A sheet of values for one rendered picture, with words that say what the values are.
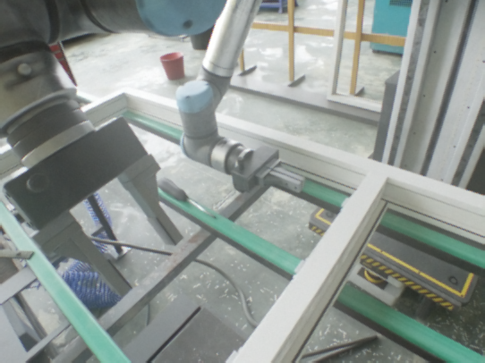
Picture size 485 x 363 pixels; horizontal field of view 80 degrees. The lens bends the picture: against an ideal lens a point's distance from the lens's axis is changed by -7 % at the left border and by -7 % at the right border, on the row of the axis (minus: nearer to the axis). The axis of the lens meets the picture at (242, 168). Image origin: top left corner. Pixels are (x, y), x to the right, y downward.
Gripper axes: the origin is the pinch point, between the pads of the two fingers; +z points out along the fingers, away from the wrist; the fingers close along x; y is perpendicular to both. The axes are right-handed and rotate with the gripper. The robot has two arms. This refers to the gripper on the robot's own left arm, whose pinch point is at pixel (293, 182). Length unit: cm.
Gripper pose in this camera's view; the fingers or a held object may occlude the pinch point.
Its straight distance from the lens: 71.8
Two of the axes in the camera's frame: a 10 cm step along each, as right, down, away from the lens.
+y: -1.0, -7.9, -6.1
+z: 7.8, 3.2, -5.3
